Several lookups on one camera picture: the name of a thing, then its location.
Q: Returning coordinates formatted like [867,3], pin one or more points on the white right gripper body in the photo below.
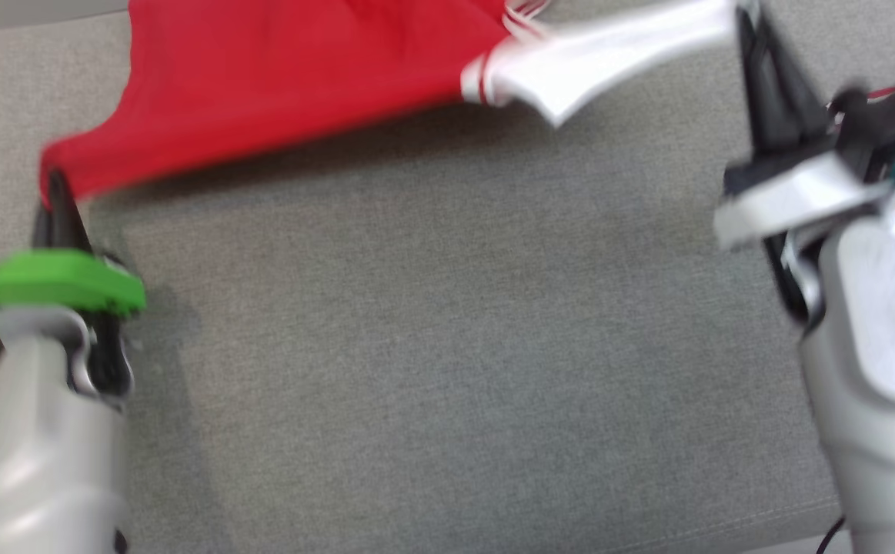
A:
[793,192]

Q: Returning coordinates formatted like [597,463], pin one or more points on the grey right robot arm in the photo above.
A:
[878,385]

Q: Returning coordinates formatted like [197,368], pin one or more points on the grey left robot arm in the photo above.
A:
[39,446]

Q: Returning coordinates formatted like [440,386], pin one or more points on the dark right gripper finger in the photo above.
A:
[759,92]
[797,108]

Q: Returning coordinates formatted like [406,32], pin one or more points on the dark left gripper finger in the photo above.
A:
[41,235]
[66,223]

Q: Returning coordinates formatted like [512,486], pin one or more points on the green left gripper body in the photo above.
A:
[55,281]

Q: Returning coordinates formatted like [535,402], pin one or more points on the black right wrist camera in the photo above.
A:
[878,127]

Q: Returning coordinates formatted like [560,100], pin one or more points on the grey fabric sofa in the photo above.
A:
[447,346]

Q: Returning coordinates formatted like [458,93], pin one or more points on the red white basketball jersey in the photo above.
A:
[301,77]

